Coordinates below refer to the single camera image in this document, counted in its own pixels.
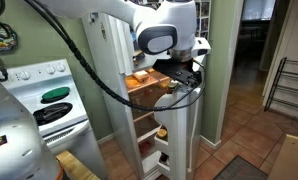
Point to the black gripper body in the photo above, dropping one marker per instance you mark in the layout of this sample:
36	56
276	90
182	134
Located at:
180	71

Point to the white bottom fridge door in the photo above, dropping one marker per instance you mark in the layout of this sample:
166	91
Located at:
179	149

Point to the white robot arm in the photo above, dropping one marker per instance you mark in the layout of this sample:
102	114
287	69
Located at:
169	29

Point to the bottle shaped fridge magnet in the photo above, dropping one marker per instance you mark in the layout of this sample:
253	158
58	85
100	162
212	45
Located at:
103	31

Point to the white milk jug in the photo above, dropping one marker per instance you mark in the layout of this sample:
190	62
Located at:
167	118

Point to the black metal shoe rack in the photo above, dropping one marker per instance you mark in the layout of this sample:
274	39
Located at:
281	72

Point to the grey floor mat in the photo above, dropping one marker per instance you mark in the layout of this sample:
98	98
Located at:
240	169

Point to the green quilted pot holder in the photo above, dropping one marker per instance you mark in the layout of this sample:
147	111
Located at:
55	95

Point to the white electric stove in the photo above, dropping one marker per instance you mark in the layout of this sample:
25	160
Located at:
45	106

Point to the black right coil burner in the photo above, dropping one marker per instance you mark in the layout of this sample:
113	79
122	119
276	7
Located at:
52	113

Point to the wooden stool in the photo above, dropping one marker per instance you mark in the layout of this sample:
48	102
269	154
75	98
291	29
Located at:
75	168

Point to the colourful wall decoration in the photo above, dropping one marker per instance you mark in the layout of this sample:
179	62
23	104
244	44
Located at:
8	38

